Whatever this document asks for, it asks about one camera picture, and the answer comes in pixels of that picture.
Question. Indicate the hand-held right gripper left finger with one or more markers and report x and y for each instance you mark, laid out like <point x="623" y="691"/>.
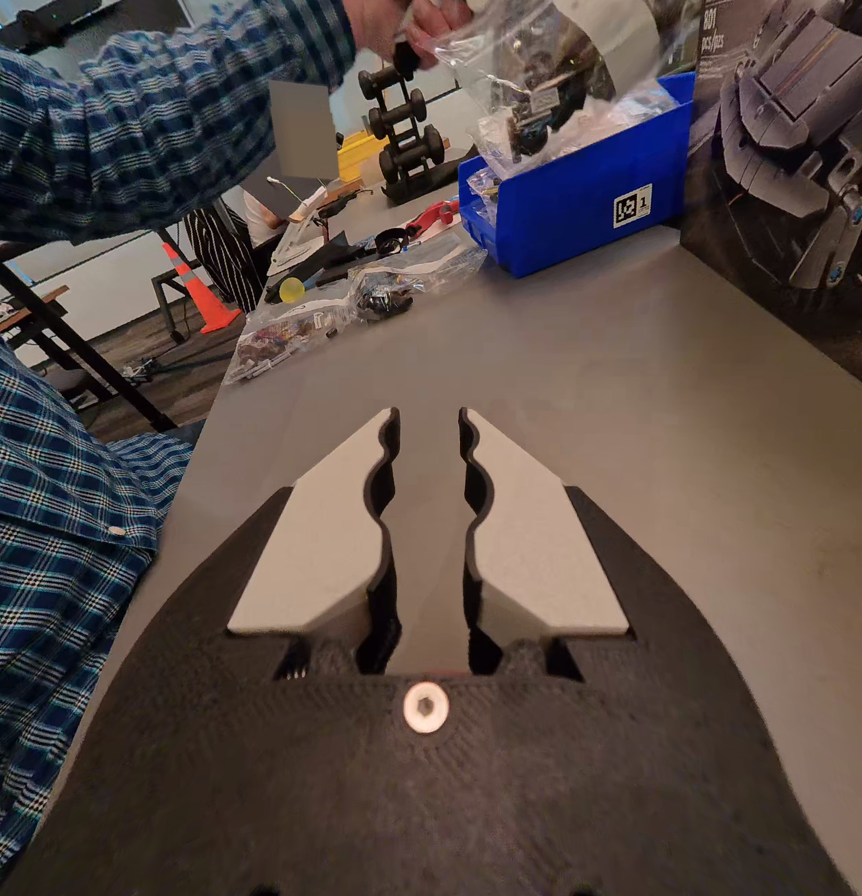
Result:
<point x="312" y="560"/>

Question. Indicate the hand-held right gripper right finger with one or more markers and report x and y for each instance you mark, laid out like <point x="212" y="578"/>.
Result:
<point x="543" y="560"/>

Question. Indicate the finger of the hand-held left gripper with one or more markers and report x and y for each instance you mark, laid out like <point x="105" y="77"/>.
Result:
<point x="613" y="31"/>

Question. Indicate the clear bag of lego pieces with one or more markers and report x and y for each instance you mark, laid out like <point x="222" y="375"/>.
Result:
<point x="389" y="297"/>
<point x="543" y="112"/>

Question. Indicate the blue plastic bin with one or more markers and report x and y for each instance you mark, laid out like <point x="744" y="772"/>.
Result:
<point x="564" y="210"/>

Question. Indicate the person's left forearm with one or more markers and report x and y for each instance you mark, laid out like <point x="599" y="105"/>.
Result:
<point x="158" y="126"/>

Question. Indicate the clear lego bag white sheet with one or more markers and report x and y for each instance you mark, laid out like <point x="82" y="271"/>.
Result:
<point x="284" y="343"/>

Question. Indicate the dark lego set box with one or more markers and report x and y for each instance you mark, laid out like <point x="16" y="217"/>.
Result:
<point x="788" y="175"/>

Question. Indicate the person's left hand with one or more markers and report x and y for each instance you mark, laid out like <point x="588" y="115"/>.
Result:
<point x="389" y="24"/>

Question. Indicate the black dumbbell rack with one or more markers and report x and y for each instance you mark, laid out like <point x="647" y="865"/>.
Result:
<point x="403" y="147"/>

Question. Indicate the yellow plastic bin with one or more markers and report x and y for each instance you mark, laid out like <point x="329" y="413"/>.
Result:
<point x="357" y="157"/>

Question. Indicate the small clear parts bag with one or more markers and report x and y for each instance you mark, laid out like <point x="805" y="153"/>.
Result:
<point x="488" y="185"/>

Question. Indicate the red hand tool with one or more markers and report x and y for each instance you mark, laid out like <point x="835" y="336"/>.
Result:
<point x="431" y="212"/>

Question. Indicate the black round tape roll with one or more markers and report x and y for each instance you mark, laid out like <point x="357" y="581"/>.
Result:
<point x="389" y="241"/>

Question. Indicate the white clothes iron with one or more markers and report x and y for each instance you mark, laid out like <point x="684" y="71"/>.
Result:
<point x="291" y="238"/>

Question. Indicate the black flat wedge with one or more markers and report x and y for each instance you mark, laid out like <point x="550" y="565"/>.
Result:
<point x="326" y="262"/>

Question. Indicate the yellow ball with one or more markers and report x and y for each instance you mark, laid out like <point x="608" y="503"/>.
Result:
<point x="292" y="290"/>

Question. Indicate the orange traffic cone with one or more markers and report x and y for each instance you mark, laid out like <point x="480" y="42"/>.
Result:
<point x="203" y="297"/>

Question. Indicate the black video bar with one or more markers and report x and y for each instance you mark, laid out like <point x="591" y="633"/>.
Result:
<point x="88" y="24"/>

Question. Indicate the black metal table frame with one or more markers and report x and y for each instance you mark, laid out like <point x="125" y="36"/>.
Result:
<point x="88" y="352"/>

